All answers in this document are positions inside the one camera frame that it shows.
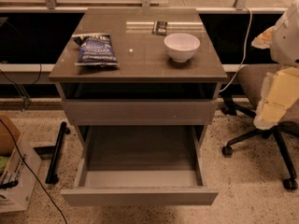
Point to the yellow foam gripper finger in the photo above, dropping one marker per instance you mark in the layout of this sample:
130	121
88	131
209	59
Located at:
279	92

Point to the grey drawer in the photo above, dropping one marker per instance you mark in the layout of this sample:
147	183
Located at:
139	112
140	165

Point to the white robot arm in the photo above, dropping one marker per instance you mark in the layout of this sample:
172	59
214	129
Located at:
283	38

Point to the grey drawer cabinet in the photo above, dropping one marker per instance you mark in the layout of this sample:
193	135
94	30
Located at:
145	71

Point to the grey top drawer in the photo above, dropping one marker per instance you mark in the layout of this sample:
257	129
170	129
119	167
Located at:
139	112

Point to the brown office chair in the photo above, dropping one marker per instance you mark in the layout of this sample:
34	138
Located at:
250	79

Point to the white ceramic bowl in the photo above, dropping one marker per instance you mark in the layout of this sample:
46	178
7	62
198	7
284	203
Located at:
181	47

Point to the blue chip bag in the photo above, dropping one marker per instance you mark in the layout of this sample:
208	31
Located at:
95	49

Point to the black metal bar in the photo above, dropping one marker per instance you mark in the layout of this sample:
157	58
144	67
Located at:
52	177

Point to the cardboard box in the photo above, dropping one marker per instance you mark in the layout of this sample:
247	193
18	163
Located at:
9	134

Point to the white printed box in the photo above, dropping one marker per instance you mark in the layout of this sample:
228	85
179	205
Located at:
21	168

